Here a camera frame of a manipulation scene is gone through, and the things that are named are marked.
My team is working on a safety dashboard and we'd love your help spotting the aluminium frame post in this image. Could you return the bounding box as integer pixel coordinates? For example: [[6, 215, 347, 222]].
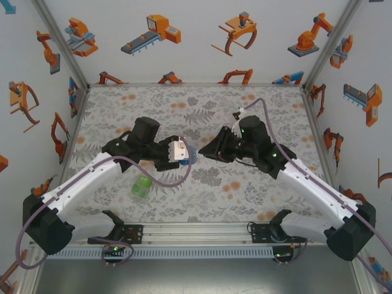
[[302, 0, 363, 91], [31, 0, 90, 90]]

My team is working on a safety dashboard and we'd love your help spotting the short purple base cable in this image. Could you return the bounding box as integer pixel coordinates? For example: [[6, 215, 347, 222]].
[[273, 238, 308, 266], [102, 241, 135, 268]]

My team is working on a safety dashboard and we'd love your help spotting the clear bottle with blue label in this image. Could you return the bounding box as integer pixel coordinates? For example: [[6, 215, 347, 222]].
[[179, 145, 202, 167]]

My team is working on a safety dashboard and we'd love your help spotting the aluminium table side rail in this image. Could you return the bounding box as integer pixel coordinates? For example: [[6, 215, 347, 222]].
[[58, 85, 91, 186], [301, 90, 341, 187]]

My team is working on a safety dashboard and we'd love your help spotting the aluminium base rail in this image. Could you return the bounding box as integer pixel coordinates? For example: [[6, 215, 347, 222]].
[[121, 222, 255, 246]]

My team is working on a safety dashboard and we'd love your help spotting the grey slotted cable duct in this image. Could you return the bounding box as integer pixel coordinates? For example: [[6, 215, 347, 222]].
[[45, 246, 274, 260]]

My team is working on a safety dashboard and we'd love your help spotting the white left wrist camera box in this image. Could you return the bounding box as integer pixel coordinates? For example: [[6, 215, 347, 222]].
[[169, 137, 189, 162]]

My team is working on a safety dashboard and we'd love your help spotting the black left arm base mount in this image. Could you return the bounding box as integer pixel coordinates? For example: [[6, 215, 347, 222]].
[[88, 209, 145, 246]]

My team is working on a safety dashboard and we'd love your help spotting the clear bottle with green label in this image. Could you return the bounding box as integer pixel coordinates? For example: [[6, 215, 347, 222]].
[[129, 174, 153, 203]]

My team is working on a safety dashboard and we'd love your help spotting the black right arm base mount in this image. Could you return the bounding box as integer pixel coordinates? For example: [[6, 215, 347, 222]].
[[250, 209, 307, 246]]

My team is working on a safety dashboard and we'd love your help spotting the white cable bracket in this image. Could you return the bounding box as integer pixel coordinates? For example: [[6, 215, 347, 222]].
[[232, 106, 249, 137]]

